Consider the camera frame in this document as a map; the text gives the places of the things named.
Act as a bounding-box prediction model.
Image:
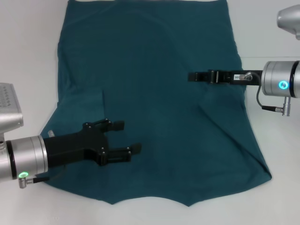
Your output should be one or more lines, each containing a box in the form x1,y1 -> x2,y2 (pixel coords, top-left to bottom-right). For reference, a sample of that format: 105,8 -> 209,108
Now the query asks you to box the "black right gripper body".
210,69 -> 263,85

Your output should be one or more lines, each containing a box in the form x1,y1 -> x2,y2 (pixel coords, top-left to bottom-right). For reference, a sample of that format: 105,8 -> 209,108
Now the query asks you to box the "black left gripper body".
43,122 -> 110,168

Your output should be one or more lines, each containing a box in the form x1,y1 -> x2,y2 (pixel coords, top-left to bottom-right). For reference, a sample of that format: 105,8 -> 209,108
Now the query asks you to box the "teal blue t-shirt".
37,0 -> 272,207

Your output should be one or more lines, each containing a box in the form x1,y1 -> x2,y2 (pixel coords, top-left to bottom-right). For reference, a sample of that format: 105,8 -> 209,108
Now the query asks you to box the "right arm connector cable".
242,71 -> 291,117

